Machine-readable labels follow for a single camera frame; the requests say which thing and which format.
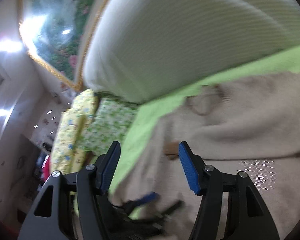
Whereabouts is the yellow cartoon print blanket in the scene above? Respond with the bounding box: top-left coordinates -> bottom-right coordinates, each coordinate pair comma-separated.
50,89 -> 98,174

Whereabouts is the gold framed floral painting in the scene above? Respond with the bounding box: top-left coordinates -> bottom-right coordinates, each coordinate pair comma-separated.
18,0 -> 109,91

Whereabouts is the light green bed sheet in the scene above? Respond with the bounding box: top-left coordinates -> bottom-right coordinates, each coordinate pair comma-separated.
72,42 -> 300,221

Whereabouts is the beige knit sweater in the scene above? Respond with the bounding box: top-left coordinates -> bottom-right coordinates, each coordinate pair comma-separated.
111,72 -> 300,239

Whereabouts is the large striped white pillow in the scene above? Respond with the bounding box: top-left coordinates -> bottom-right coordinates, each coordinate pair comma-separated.
83,0 -> 300,103

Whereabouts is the green white checkered pillow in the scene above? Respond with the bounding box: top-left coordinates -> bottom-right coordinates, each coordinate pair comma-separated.
76,94 -> 139,156

